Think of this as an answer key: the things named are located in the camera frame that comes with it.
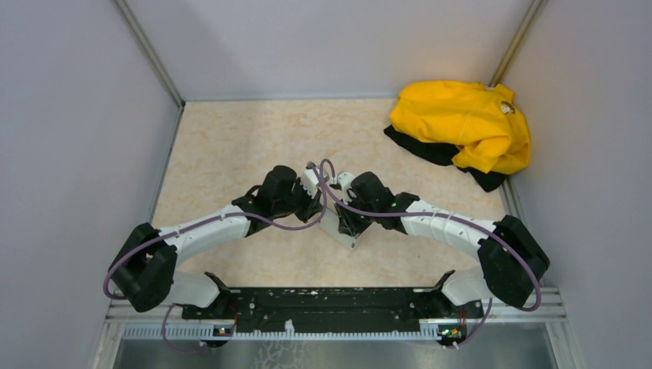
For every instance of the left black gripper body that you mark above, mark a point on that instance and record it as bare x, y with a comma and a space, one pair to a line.
299, 202

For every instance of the aluminium frame rail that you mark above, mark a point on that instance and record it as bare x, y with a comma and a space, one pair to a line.
164, 322

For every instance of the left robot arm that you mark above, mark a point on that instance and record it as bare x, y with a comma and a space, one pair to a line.
146, 272

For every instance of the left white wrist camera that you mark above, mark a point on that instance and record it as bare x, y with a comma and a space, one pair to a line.
310, 180

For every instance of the black garment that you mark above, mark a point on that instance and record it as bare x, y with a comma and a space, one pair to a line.
442, 154

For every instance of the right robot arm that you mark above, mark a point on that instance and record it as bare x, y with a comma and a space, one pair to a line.
510, 261

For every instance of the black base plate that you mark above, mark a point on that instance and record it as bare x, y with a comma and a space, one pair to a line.
332, 310

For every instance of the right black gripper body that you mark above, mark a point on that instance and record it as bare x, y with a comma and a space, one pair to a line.
355, 224

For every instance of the white cardboard box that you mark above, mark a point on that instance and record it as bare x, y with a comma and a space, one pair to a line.
344, 226

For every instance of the yellow garment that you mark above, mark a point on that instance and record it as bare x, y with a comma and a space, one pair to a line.
482, 122

